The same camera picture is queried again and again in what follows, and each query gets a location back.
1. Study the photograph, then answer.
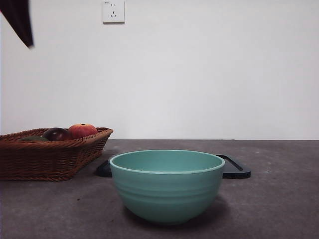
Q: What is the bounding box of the green avocado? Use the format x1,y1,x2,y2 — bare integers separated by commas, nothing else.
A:
17,135,49,143

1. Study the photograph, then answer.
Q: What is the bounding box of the teal ribbed bowl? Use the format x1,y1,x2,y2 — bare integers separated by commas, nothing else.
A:
109,149,226,226

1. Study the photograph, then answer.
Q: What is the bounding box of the dark red apple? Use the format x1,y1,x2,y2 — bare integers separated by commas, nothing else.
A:
42,127,74,142

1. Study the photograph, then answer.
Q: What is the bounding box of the red yellow apple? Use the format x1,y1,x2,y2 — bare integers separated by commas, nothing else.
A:
68,123,98,140

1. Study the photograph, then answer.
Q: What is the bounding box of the brown wicker basket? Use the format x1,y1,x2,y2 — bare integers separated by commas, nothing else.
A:
0,127,114,182

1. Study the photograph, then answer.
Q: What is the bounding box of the dark rectangular tray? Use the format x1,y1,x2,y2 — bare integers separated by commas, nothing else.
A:
96,154,251,179

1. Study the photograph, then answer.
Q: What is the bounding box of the white wall socket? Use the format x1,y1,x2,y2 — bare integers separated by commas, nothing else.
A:
103,0,126,24

